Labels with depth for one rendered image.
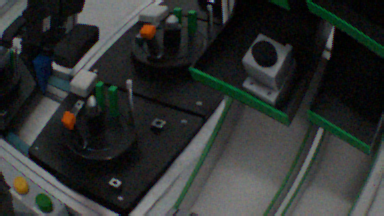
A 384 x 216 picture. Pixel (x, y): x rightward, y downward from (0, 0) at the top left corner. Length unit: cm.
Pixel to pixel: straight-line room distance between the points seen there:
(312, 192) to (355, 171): 9
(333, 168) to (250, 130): 16
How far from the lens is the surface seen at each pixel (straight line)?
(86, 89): 119
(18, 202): 105
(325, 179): 91
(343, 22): 68
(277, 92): 78
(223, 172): 95
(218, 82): 81
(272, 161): 93
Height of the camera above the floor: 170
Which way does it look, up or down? 39 degrees down
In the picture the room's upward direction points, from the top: straight up
